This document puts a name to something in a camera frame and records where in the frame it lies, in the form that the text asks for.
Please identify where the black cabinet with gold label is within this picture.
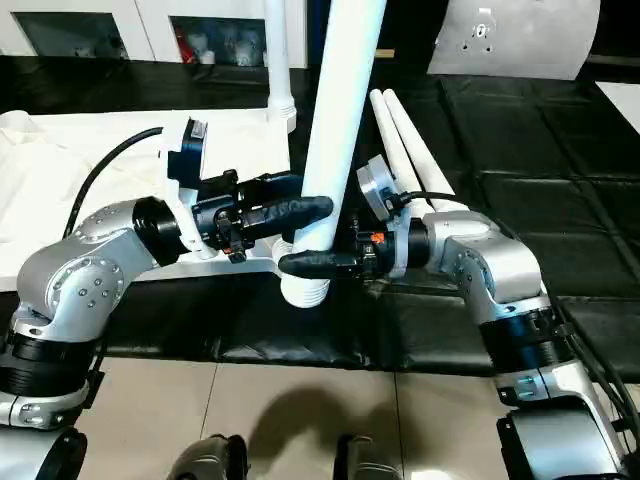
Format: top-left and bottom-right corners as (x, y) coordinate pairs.
(287, 0), (451, 77)

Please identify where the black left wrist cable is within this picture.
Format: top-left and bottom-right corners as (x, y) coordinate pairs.
(61, 126), (165, 242)

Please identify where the white plastic table leg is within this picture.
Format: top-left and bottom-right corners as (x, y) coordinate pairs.
(368, 89), (426, 201)
(263, 0), (300, 135)
(278, 0), (390, 310)
(381, 88), (472, 215)

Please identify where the white glass-door cabinet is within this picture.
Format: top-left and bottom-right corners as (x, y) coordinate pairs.
(0, 0), (310, 70)

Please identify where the red bottle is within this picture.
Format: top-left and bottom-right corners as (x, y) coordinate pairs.
(178, 28), (197, 65)

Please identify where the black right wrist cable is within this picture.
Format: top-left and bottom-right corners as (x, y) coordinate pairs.
(385, 188), (632, 451)

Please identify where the black padded work mat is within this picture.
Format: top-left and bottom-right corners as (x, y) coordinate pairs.
(0, 52), (640, 377)

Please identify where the grey printed cushion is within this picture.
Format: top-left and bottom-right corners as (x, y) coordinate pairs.
(426, 0), (602, 82)

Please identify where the white plastic table top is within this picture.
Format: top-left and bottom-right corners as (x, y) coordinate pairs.
(0, 102), (301, 295)

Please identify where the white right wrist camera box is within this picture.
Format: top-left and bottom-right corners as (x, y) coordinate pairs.
(356, 153), (415, 280)

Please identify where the patterned white jar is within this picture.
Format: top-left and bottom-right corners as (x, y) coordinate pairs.
(234, 36), (257, 66)

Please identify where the white flat board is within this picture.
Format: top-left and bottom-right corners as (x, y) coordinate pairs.
(596, 81), (640, 135)

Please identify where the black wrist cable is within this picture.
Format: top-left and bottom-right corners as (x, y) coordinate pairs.
(385, 188), (632, 451)
(61, 126), (165, 242)

